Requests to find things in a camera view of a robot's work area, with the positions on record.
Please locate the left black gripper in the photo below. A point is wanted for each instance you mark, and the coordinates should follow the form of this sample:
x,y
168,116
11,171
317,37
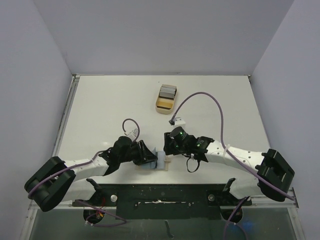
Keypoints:
x,y
144,155

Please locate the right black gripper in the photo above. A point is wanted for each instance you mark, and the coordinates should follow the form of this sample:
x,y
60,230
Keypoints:
x,y
169,145

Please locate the beige leather card holder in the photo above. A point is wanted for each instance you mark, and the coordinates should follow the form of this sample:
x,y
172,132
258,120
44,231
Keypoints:
x,y
161,164

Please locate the stack of credit cards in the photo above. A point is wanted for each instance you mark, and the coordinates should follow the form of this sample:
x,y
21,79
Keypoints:
x,y
168,91

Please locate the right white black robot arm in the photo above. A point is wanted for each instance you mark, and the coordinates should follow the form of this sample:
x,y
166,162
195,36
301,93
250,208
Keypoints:
x,y
272,175

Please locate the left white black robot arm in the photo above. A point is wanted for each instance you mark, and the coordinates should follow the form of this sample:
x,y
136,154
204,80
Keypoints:
x,y
68,180

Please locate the tan oval wooden tray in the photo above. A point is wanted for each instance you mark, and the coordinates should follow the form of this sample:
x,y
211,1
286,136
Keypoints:
x,y
164,105

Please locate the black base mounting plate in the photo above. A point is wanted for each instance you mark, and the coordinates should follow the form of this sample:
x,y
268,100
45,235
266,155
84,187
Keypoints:
x,y
166,201

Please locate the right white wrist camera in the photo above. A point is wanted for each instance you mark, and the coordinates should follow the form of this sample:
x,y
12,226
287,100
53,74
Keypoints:
x,y
177,121

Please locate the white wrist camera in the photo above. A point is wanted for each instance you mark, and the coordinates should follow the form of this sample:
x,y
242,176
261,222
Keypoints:
x,y
133,132
177,121

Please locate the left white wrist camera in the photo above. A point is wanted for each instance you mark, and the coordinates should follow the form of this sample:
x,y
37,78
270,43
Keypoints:
x,y
133,132

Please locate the aluminium extrusion rail left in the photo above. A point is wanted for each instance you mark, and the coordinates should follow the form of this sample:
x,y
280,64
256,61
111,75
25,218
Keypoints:
x,y
65,115

